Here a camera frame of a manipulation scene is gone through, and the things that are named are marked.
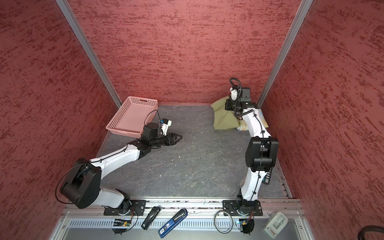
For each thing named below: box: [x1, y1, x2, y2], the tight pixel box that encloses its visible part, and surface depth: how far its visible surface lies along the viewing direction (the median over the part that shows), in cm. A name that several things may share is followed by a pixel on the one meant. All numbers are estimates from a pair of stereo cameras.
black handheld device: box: [141, 206, 161, 231], surface depth 70 cm
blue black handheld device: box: [158, 208, 188, 239], surface depth 68 cm
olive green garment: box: [210, 95, 240, 130], surface depth 96 cm
